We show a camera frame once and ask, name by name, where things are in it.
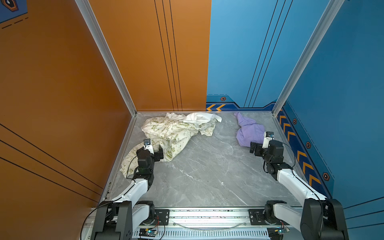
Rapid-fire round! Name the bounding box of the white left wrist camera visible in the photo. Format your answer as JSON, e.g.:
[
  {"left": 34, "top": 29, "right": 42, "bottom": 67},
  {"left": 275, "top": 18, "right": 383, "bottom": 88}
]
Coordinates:
[{"left": 144, "top": 139, "right": 154, "bottom": 154}]

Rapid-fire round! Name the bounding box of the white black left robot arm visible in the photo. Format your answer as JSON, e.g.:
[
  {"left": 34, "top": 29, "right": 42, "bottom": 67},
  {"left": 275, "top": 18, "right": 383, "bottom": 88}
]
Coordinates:
[{"left": 90, "top": 145, "right": 164, "bottom": 240}]

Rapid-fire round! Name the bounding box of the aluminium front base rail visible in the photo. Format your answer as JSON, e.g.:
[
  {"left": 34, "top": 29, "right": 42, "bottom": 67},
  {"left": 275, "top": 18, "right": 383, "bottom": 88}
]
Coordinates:
[{"left": 80, "top": 206, "right": 307, "bottom": 240}]

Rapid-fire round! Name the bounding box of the aluminium right corner post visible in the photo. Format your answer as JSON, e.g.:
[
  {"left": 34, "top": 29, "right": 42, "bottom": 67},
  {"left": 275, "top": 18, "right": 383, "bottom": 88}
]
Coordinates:
[{"left": 272, "top": 0, "right": 345, "bottom": 117}]

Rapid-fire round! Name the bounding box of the purple cloth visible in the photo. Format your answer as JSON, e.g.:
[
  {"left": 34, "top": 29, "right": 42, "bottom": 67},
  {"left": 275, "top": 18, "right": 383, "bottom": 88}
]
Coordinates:
[{"left": 234, "top": 113, "right": 266, "bottom": 147}]

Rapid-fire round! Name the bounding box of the green circuit board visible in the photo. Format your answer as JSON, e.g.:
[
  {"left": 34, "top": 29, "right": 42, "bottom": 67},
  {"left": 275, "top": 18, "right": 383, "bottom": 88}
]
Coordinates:
[
  {"left": 139, "top": 229, "right": 159, "bottom": 238},
  {"left": 275, "top": 227, "right": 290, "bottom": 235}
]

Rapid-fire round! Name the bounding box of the plain white cloth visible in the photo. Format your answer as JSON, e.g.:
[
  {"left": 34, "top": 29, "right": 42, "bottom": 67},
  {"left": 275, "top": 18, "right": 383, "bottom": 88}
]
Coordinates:
[{"left": 166, "top": 112, "right": 222, "bottom": 125}]

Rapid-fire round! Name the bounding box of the left green circuit board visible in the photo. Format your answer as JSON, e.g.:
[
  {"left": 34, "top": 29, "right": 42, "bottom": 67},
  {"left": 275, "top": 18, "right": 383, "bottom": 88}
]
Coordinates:
[{"left": 139, "top": 229, "right": 159, "bottom": 238}]

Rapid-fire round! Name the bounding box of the cream green-printed Snoopy cloth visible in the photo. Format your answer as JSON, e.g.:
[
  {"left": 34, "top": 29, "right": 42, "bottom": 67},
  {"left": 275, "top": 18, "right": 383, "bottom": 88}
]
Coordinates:
[{"left": 119, "top": 115, "right": 217, "bottom": 178}]

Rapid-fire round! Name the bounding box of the right green circuit board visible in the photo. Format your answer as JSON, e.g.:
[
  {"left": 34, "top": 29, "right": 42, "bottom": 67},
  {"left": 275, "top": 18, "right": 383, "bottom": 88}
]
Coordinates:
[{"left": 275, "top": 227, "right": 290, "bottom": 235}]

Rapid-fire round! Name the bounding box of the aluminium corner post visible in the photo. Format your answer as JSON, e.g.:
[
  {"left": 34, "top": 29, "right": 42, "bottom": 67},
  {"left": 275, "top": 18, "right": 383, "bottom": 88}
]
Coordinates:
[
  {"left": 75, "top": 0, "right": 137, "bottom": 117},
  {"left": 272, "top": 0, "right": 345, "bottom": 117}
]

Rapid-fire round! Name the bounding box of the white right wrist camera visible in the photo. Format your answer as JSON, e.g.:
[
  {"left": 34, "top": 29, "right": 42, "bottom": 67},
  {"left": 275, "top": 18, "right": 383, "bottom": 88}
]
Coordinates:
[{"left": 262, "top": 131, "right": 274, "bottom": 149}]

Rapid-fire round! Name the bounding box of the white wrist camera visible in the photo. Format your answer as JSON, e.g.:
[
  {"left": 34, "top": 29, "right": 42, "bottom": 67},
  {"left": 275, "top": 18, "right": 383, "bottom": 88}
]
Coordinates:
[
  {"left": 144, "top": 139, "right": 154, "bottom": 154},
  {"left": 262, "top": 131, "right": 274, "bottom": 149}
]

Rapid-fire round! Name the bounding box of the aluminium left corner post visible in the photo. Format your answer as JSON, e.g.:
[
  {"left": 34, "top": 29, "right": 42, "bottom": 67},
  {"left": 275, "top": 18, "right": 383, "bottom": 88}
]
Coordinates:
[{"left": 75, "top": 0, "right": 137, "bottom": 117}]

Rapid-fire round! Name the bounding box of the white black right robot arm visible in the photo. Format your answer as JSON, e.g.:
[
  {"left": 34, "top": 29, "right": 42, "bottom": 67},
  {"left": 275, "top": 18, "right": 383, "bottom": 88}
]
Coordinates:
[{"left": 249, "top": 140, "right": 349, "bottom": 240}]

